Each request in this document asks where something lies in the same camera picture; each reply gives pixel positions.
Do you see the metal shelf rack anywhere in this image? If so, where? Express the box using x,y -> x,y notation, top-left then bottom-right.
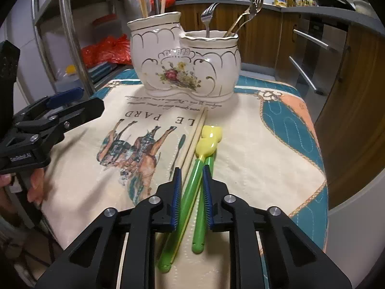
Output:
32,0 -> 160,97

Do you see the crumpled red plastic bag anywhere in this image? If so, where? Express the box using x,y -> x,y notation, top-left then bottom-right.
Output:
81,34 -> 133,67

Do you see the white plastic bag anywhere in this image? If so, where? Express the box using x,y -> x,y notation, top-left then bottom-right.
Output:
125,0 -> 151,21

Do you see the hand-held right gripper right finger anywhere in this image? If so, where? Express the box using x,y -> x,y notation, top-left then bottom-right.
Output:
202,165 -> 352,289

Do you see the yellow cap plastic jug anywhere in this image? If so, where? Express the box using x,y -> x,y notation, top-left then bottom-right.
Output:
56,65 -> 83,92

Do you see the red lid plastic container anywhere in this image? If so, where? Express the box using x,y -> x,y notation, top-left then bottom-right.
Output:
92,14 -> 118,41

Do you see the built-in steel oven drawers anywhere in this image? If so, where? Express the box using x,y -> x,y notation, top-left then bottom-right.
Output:
289,16 -> 351,94

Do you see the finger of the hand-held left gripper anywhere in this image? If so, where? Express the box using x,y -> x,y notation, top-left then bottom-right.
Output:
13,87 -> 85,124
18,97 -> 105,145

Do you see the grey kitchen countertop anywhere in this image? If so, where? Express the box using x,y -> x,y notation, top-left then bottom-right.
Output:
174,0 -> 385,37

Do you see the white ceramic pot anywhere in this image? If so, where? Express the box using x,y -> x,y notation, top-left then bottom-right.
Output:
353,0 -> 381,15

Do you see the blue flat box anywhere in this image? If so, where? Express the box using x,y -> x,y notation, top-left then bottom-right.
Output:
86,62 -> 118,80

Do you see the silver metal spoon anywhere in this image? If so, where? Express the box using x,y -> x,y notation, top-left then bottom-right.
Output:
233,3 -> 259,35

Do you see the white floral ceramic utensil holder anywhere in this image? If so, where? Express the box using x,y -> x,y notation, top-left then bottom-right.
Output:
126,11 -> 241,102

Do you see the person's left hand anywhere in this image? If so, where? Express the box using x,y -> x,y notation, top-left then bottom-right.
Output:
0,168 -> 45,204

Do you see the printed horse table cloth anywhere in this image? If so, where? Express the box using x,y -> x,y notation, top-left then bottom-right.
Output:
40,68 -> 328,289

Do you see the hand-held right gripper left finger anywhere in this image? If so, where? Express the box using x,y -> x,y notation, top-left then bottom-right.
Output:
36,167 -> 182,289

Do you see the wooden kitchen base cabinet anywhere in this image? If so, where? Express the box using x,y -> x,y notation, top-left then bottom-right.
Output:
174,3 -> 385,210

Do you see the silver metal fork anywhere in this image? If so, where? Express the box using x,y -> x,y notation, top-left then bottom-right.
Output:
200,2 -> 220,38

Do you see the green yellow plastic spoon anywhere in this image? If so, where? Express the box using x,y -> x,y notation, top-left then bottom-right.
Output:
157,138 -> 218,274

